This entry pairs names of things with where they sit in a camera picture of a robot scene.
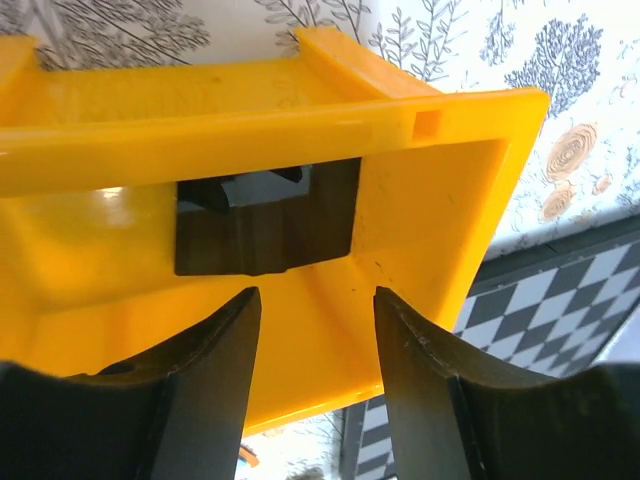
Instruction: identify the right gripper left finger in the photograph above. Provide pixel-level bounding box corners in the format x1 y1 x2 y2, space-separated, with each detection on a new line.
1 287 261 479

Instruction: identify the dark credit card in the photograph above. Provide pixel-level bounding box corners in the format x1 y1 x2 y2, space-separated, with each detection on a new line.
174 158 361 276

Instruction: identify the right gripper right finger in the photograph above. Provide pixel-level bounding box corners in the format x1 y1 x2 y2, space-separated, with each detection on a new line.
373 287 639 479

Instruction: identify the floral table mat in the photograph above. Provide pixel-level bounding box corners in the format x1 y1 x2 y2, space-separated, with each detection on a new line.
1 1 639 479

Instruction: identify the black white chessboard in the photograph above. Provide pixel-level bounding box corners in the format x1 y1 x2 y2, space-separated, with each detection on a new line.
340 217 639 479

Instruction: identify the yellow plastic bin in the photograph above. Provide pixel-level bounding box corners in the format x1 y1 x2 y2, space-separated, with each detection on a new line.
1 27 550 435

